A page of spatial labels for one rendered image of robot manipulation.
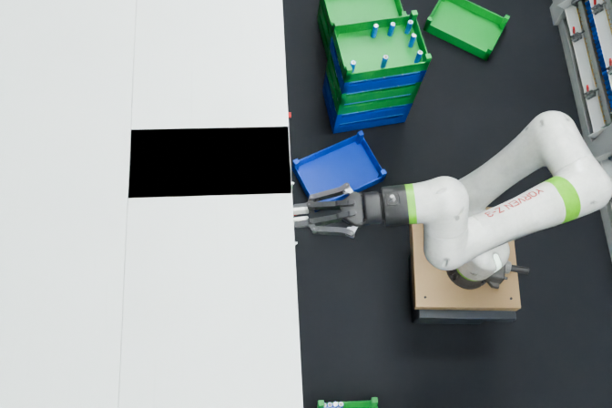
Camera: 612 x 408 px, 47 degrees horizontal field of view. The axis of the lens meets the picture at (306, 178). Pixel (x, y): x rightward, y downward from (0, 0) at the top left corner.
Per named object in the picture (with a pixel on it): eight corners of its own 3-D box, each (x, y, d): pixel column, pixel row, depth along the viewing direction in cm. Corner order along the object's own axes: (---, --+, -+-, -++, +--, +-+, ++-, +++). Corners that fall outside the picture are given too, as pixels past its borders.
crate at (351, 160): (359, 138, 278) (362, 129, 270) (383, 180, 271) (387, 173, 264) (291, 168, 271) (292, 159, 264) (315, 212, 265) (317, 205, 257)
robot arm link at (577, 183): (578, 168, 187) (604, 148, 176) (604, 209, 183) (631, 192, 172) (525, 189, 181) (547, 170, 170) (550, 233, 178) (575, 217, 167)
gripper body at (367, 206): (379, 183, 157) (338, 188, 158) (382, 219, 154) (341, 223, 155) (380, 195, 164) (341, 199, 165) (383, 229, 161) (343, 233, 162)
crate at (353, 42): (412, 23, 252) (416, 9, 245) (426, 70, 245) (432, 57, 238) (331, 34, 248) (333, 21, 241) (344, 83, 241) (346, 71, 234)
